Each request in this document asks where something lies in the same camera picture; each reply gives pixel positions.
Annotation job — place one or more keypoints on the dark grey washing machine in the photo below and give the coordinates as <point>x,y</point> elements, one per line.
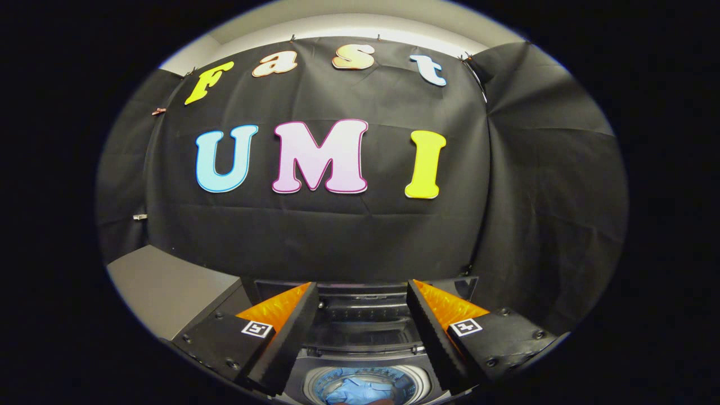
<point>365,360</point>

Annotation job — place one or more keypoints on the grey cabinet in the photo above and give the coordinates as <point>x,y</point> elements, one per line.
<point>169,287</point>

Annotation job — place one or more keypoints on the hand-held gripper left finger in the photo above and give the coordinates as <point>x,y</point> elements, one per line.
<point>289,349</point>

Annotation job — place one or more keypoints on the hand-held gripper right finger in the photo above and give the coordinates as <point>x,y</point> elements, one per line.
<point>433,343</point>

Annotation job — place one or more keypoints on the copper clip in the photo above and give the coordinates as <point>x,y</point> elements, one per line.
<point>159,111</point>

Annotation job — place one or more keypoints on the light blue polo shirt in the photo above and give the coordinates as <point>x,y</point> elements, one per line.
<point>360,391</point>

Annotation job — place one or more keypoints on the black backdrop cloth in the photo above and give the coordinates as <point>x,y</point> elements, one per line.
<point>360,236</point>

